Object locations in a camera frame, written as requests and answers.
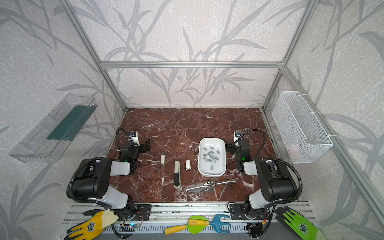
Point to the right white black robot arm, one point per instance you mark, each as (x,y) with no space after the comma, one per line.
(280,183)

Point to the clear acrylic wall shelf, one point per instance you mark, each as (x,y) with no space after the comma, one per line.
(47,141)

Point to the silver metal garden trowel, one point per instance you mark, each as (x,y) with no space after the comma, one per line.
(208,186)

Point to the white rectangular staple tray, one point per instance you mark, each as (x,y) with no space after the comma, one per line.
(212,157)

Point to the green black work glove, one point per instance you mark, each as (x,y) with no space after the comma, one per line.
(297,223)

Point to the left electronics board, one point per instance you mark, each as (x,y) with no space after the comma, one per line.
(129,227)

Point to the right electronics board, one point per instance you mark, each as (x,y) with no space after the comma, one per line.
(255,230)

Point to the small beige staple remover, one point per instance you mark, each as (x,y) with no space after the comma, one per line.
(163,159)

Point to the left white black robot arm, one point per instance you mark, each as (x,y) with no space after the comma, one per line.
(90,184)

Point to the electronics board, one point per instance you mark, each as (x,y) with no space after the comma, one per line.
(129,227)
(255,230)

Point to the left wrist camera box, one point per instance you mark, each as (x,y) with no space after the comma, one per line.
(133,136)

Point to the blue plastic toy wrench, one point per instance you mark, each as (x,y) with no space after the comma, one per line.
(217,224)

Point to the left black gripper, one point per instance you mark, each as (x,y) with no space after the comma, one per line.
(144,145)

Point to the yellow work glove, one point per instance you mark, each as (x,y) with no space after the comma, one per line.
(93,227)

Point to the small white mini stapler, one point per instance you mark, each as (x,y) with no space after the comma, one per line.
(188,165)

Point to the pink item in basket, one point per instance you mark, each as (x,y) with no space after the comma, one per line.
(294,151)

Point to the yellow green toy tool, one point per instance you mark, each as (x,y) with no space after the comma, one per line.
(195,225)

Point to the white wire mesh basket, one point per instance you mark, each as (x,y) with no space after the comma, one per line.
(298,124)

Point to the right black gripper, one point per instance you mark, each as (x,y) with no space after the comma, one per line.
(232,148)

